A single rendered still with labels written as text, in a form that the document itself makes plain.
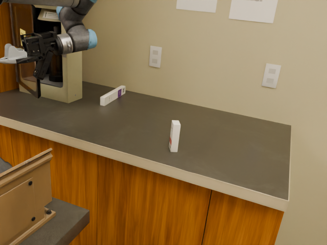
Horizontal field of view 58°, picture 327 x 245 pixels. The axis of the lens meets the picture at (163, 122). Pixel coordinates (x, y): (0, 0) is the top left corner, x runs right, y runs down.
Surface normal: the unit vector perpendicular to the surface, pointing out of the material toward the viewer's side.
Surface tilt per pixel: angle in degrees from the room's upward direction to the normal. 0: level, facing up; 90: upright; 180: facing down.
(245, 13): 90
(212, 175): 0
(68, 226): 0
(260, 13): 90
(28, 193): 90
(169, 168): 90
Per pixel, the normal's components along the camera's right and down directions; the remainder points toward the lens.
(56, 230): 0.09, -0.93
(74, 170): -0.39, 0.31
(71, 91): 0.92, 0.22
